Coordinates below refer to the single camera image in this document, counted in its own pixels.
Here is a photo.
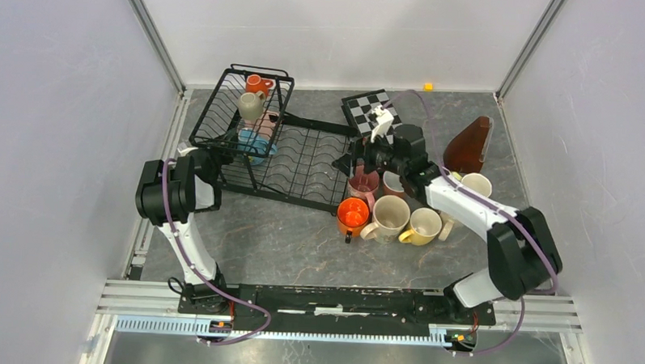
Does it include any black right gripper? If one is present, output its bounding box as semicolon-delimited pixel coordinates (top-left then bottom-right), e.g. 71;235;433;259
331;123;408;181

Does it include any pink floral mug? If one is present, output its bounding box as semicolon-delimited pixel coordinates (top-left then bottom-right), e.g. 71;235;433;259
347;166;380;212

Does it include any salmon pink mug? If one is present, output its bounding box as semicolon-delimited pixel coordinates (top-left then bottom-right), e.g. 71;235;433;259
382;171;406;199

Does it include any orange cup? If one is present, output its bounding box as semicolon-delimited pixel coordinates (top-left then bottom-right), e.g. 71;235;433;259
336;197;370;243

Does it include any cream mug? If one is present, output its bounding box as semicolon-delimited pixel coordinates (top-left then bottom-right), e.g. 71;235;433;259
360;195;410;244

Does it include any blue cup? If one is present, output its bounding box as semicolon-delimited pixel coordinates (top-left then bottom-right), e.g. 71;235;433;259
237;128;278;165

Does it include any yellow cup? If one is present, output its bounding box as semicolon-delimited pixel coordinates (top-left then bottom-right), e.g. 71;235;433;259
398;207;443;246

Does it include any tan tall cup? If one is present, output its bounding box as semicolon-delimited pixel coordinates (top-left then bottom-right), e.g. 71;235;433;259
438;211;457;241

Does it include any yellow mug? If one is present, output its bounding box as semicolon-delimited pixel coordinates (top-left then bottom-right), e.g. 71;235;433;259
452;172;493;197

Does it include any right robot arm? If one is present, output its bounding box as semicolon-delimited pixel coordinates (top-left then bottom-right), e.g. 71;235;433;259
332;124;562;323

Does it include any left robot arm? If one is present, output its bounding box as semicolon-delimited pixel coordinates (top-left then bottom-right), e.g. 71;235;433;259
135;147;230;314

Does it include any black dish rack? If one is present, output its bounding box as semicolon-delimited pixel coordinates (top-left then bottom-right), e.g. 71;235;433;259
217;112;356;213

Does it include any pale pink mug in rack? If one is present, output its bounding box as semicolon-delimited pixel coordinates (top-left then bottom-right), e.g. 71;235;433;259
248;111;278;141

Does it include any black white chessboard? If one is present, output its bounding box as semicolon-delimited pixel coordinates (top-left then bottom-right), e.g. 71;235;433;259
341;89;389;137

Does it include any beige mug in basket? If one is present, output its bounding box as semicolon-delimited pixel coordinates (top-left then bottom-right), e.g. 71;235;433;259
237;92;265;122

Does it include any brown wedge object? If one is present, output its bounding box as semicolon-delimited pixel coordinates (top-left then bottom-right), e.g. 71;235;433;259
443;116;493;174

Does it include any orange mug in basket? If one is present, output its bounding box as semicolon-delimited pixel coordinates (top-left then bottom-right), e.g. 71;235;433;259
244;74;275;99

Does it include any black wire basket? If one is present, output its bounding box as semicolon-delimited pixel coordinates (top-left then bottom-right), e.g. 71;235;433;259
189;64;295;158

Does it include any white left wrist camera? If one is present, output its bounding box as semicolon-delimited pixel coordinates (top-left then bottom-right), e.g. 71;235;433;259
177;142;197;157

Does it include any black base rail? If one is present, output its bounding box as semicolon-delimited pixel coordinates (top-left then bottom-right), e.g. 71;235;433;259
178;284;497;336

